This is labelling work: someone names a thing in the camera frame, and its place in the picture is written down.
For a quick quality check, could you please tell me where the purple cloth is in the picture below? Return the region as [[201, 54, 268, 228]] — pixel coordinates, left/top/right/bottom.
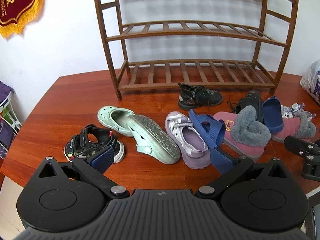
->
[[0, 81, 17, 103]]

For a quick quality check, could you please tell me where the red banner with gold fringe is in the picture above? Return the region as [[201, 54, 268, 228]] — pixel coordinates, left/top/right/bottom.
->
[[0, 0, 45, 38]]

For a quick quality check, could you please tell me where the blue slipper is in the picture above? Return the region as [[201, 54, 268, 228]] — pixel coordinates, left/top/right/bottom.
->
[[262, 97, 284, 133], [188, 109, 227, 155]]

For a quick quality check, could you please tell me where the black lace-up boot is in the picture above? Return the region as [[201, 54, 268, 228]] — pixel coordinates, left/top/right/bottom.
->
[[178, 82, 223, 110], [232, 89, 264, 123]]

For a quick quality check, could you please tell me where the mint green clog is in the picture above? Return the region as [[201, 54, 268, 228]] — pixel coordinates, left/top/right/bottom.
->
[[126, 114, 181, 165], [97, 106, 135, 137]]

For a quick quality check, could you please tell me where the wooden shoe rack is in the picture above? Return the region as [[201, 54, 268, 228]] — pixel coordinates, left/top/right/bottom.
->
[[91, 0, 300, 101]]

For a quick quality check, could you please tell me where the white printed plastic bag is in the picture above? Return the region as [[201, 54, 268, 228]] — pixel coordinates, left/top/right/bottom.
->
[[299, 59, 320, 105]]

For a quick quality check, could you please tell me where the white wire rack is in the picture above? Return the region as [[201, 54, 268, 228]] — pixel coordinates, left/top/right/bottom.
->
[[0, 90, 23, 160]]

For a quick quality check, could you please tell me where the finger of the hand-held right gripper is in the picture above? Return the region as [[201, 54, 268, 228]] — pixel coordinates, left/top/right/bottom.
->
[[284, 135, 320, 162]]

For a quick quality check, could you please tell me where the pink furry slipper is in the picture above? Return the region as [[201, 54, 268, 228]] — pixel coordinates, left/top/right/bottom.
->
[[212, 105, 272, 162], [271, 110, 317, 143]]

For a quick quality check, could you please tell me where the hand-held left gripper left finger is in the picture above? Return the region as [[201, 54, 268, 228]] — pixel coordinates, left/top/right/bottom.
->
[[37, 147, 129, 200]]

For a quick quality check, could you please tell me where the purple sneaker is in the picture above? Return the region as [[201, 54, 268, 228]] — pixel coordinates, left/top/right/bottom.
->
[[281, 103, 313, 120], [165, 112, 212, 169]]

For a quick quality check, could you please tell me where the black strap sandal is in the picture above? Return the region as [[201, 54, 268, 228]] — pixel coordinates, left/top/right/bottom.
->
[[64, 124, 125, 163]]

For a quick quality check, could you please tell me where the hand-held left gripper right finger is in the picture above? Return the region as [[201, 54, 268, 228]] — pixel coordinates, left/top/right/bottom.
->
[[196, 148, 288, 200]]

